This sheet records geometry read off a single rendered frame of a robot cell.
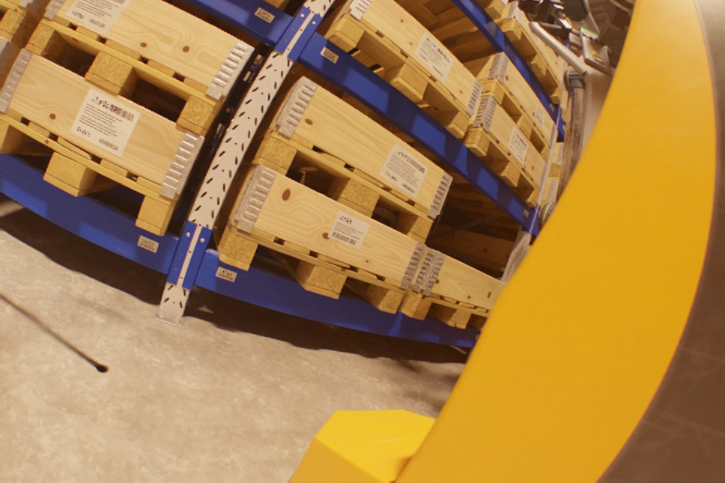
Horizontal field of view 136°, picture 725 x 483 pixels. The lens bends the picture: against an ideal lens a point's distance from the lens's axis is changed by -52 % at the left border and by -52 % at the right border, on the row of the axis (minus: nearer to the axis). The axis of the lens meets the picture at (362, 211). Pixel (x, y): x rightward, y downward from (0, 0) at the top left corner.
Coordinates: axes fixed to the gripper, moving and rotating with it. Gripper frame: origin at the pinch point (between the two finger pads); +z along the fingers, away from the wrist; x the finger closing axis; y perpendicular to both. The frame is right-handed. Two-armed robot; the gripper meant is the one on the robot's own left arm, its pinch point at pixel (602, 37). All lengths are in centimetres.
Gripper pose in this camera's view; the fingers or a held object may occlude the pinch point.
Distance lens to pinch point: 109.5
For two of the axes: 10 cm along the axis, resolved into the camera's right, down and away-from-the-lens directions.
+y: 9.1, 3.7, -2.1
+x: 4.2, -8.3, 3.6
